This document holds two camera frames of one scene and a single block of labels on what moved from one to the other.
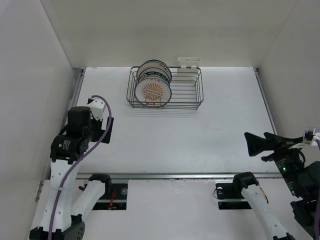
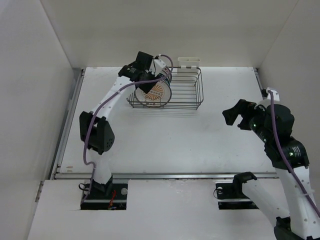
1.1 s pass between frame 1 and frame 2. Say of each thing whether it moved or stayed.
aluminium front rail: stayed
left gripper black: moved
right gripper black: moved
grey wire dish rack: stayed
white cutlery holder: stayed
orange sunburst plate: stayed
